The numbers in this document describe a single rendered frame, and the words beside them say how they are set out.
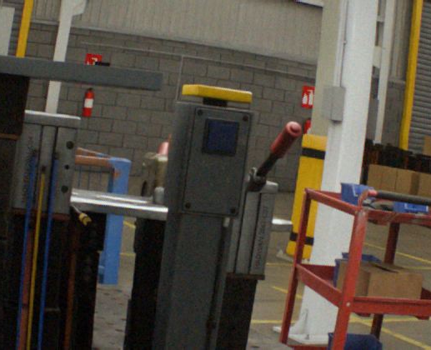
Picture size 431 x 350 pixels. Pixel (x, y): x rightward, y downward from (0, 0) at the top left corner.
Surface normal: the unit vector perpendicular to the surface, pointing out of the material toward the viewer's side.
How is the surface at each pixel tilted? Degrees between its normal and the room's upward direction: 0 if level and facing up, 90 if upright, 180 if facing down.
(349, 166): 90
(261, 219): 90
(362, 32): 90
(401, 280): 90
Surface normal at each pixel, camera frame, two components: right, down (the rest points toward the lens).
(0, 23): 0.44, 0.11
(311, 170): -0.88, -0.10
